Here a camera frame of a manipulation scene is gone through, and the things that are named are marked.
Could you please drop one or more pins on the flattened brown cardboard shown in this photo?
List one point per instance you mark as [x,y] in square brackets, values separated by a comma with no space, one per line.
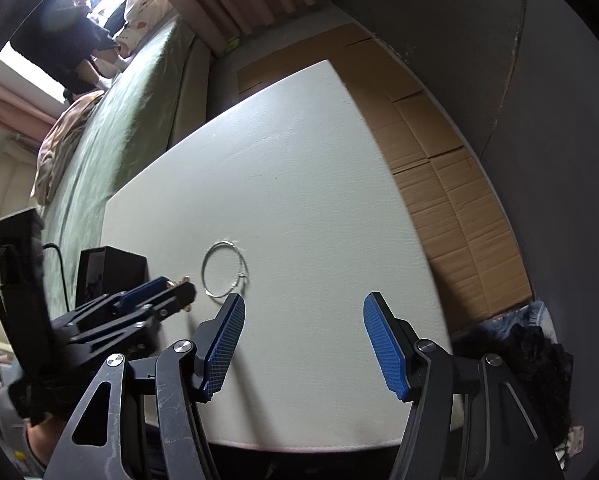
[454,185]

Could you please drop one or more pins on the small gold jewelry piece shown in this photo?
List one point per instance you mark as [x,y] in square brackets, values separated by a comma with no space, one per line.
[183,280]

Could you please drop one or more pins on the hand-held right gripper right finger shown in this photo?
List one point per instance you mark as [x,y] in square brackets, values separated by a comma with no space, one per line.
[387,350]

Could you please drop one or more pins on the thin silver bangle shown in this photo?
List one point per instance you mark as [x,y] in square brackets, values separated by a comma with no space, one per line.
[243,276]

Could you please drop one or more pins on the small green toy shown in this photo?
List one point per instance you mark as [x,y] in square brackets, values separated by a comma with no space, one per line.
[233,43]

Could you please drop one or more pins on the dark grey wardrobe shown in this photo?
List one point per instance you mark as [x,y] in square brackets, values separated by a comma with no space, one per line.
[529,85]

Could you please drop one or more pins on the black box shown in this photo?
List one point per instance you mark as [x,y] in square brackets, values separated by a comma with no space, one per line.
[114,265]

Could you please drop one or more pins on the dark clothes pile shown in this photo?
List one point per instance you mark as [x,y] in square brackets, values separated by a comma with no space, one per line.
[519,375]

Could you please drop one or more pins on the person's left hand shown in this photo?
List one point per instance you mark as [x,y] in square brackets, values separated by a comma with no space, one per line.
[44,440]

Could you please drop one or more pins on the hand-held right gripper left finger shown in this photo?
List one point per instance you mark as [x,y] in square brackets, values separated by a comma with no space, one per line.
[224,345]

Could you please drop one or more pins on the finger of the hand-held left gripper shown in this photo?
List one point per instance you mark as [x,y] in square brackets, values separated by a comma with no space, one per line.
[172,302]
[144,291]

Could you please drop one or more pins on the white bedside table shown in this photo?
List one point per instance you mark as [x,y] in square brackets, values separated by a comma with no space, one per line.
[304,185]

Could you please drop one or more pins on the beige crumpled blanket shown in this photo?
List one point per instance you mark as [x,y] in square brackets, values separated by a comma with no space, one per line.
[62,150]

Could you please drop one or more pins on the patterned light quilt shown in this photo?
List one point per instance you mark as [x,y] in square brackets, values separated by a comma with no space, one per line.
[147,10]

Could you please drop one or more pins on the green fleece blanket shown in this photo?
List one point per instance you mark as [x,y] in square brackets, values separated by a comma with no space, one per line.
[119,125]

